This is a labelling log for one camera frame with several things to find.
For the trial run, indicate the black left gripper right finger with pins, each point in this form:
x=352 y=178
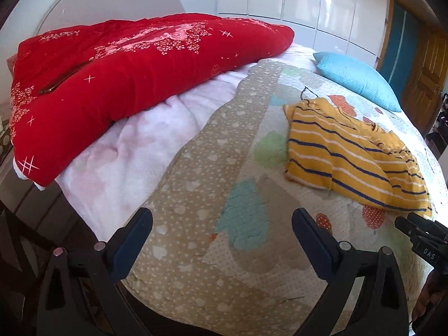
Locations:
x=381 y=307

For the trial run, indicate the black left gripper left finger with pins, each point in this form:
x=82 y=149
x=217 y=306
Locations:
x=79 y=293

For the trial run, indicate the yellow striped knit sweater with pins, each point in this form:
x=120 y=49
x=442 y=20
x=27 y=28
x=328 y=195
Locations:
x=330 y=150

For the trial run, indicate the right hand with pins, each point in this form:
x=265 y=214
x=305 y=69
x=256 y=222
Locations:
x=431 y=293

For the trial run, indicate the pink fleece blanket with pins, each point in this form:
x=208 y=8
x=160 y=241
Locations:
x=115 y=175

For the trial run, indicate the patterned quilted bedspread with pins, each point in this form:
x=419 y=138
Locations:
x=222 y=254

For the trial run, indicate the light blue pillow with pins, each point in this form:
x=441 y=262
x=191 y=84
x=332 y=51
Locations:
x=358 y=77

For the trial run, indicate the wooden door teal glass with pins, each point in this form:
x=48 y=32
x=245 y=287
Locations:
x=413 y=59

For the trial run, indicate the red embroidered quilt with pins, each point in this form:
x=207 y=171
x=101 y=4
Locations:
x=72 y=84

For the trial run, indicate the white glossy wardrobe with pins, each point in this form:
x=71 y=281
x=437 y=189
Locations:
x=351 y=27

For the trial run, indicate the white round headboard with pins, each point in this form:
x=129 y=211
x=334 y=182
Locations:
x=33 y=17

